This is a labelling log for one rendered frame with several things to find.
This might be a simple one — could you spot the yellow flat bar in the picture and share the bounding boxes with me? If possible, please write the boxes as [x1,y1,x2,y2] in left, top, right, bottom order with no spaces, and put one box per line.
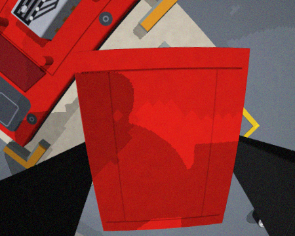
[243,108,259,138]

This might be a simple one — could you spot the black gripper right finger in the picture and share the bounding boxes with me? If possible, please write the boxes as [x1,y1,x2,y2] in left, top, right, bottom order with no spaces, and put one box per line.
[233,136,295,236]

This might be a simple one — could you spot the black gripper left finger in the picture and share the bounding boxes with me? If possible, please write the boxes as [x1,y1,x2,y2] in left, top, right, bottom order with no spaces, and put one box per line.
[0,142,92,236]

